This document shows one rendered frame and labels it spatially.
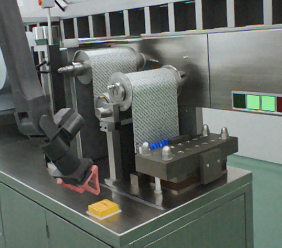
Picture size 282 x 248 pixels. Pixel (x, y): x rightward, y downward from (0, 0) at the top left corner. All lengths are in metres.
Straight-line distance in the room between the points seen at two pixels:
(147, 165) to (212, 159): 0.24
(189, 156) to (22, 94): 0.68
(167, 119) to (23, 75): 0.78
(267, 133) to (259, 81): 2.86
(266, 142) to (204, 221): 2.96
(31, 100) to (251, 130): 3.65
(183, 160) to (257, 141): 3.06
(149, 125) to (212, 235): 0.46
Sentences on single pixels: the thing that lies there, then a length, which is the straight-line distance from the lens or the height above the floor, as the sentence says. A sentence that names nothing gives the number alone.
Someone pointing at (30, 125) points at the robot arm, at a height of 1.27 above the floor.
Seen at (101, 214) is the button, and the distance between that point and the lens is 1.27.
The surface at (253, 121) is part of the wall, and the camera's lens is 4.37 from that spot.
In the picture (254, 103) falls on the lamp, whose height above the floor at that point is 1.18.
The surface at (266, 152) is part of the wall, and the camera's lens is 4.38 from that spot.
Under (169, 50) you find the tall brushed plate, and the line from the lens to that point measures 1.73.
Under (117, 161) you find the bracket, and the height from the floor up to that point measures 0.98.
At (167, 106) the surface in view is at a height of 1.17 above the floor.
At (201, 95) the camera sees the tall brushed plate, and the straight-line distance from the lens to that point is 1.63.
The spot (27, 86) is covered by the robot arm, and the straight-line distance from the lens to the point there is 0.93.
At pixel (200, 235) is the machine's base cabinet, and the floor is 0.76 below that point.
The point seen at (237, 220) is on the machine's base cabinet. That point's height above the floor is 0.73.
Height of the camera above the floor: 1.45
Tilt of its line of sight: 10 degrees down
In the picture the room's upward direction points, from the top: 4 degrees counter-clockwise
